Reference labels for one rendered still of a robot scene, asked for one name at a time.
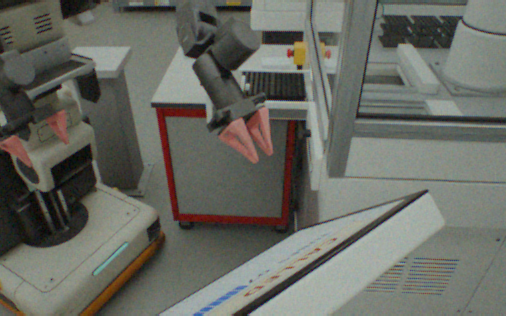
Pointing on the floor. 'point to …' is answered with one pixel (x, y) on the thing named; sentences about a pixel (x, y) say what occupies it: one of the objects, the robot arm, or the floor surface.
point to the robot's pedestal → (114, 123)
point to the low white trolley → (221, 155)
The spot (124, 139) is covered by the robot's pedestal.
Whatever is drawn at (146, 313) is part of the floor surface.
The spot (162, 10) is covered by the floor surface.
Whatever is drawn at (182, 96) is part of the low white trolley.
